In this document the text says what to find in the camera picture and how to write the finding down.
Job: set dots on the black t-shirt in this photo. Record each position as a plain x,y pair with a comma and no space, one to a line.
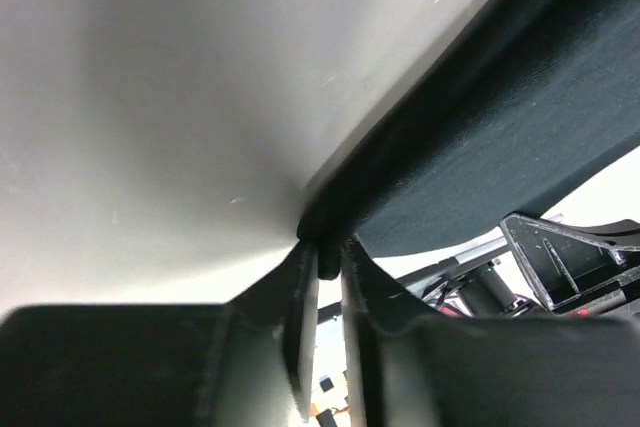
530,101

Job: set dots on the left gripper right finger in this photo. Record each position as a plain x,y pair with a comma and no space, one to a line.
387,383

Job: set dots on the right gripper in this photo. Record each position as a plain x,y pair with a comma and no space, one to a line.
576,268

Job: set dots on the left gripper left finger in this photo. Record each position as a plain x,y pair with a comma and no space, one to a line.
265,373

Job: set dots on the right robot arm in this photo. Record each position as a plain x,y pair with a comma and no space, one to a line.
483,282

